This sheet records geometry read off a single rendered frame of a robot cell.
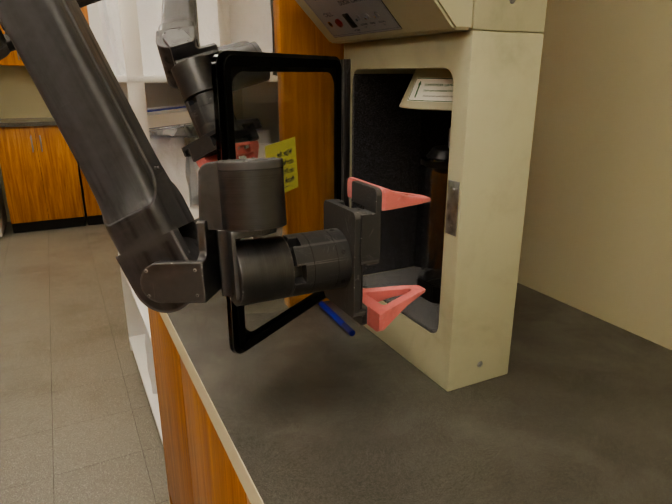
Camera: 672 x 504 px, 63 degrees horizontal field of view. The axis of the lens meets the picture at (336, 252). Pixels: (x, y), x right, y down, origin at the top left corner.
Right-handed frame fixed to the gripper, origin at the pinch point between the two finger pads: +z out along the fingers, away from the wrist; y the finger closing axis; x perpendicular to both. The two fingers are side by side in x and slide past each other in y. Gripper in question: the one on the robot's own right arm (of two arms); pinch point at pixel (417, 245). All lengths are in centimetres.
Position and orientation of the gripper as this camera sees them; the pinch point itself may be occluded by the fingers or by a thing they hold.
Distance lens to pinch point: 57.4
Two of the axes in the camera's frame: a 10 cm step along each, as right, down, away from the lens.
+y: 0.0, -9.5, -3.1
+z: 8.9, -1.3, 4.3
